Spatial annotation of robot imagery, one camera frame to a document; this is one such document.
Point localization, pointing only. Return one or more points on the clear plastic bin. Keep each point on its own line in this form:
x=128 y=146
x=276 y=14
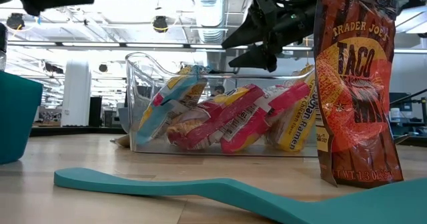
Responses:
x=140 y=84

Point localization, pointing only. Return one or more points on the black-lid spice jar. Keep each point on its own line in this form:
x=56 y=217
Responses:
x=2 y=40

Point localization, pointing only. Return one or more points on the Trader Joe's taco seasoning packet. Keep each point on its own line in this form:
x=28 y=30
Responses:
x=357 y=84

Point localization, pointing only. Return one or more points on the silver ventilation duct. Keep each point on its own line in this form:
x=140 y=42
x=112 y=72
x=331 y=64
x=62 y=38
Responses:
x=210 y=14

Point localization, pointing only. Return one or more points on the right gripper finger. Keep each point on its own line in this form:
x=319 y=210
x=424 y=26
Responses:
x=253 y=34
x=263 y=59

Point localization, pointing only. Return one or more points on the red Maruchan ramen packet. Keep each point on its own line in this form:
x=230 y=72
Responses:
x=253 y=127
x=213 y=120

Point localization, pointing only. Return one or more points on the blue bowl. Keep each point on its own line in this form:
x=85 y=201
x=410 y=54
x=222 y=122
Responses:
x=122 y=120

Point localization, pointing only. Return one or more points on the yellow chicken ramen packet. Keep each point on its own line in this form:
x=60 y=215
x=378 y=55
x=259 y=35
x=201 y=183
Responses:
x=297 y=127

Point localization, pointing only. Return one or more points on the blue ramen packet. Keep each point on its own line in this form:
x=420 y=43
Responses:
x=173 y=94

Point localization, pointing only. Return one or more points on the black ceiling-mounted device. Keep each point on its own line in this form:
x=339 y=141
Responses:
x=15 y=21
x=160 y=24

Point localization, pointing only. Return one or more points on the person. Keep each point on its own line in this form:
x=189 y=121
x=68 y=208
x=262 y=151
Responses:
x=219 y=90

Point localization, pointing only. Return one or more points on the black cabinet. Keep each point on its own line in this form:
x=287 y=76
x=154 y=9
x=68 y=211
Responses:
x=95 y=112

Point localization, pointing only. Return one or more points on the dark background monitor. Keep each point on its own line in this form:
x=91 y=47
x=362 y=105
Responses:
x=400 y=101

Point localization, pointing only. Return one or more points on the teal flat lid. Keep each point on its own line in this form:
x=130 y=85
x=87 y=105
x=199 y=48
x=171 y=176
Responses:
x=233 y=190

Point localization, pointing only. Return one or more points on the white bottle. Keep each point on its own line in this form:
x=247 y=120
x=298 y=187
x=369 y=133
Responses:
x=395 y=116

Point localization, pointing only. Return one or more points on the teal rectangular tray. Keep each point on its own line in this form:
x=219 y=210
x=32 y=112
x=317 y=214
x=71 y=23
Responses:
x=20 y=117

